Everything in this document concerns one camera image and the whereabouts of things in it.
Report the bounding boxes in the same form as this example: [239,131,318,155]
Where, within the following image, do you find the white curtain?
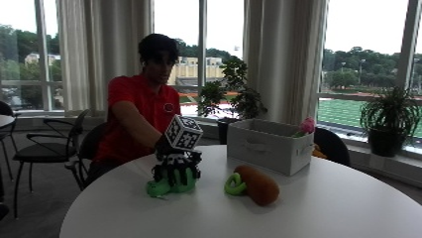
[240,0,330,126]
[55,0,155,117]

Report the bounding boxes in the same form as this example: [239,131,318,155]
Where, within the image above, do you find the tall potted plant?
[195,55,268,145]

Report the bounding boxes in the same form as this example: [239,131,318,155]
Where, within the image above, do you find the bushy potted plant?
[358,84,422,158]

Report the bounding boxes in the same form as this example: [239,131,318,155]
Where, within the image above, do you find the black armchair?
[11,108,90,219]

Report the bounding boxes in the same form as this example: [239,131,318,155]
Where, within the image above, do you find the black round-backed chair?
[312,127,351,168]

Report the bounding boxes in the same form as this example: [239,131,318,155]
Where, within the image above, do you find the white marker cube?
[163,114,204,152]

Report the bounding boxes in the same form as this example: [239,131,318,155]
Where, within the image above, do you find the green plush toy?
[145,165,198,199]

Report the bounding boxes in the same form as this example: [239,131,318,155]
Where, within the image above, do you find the the person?
[82,33,182,188]

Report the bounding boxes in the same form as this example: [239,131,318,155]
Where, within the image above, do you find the brown carrot plush toy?
[222,165,280,207]

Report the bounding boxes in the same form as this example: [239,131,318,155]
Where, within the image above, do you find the white fabric storage box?
[224,118,315,177]

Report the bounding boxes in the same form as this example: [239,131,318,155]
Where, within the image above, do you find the orange plush toy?
[311,143,328,160]

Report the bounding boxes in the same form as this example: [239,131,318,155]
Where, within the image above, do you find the pink plush toy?
[292,117,316,139]

